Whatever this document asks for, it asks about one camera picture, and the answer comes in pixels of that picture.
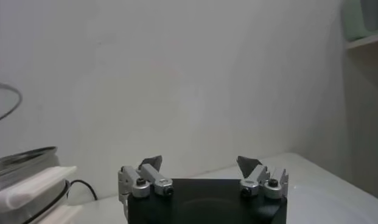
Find black pot power cord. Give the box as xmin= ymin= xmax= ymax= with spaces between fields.
xmin=69 ymin=179 xmax=99 ymax=201

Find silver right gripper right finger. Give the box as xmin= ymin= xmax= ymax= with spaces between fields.
xmin=236 ymin=155 xmax=289 ymax=200

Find white side shelf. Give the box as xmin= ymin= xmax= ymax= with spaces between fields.
xmin=343 ymin=30 xmax=378 ymax=201

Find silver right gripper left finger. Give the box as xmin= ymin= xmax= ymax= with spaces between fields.
xmin=117 ymin=155 xmax=175 ymax=203

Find pale green appliance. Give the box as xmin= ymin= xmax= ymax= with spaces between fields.
xmin=340 ymin=0 xmax=378 ymax=42

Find stainless steel steamer basket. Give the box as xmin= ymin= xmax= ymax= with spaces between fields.
xmin=0 ymin=145 xmax=77 ymax=224

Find cream electric cooking pot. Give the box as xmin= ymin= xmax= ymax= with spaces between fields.
xmin=24 ymin=179 xmax=83 ymax=224

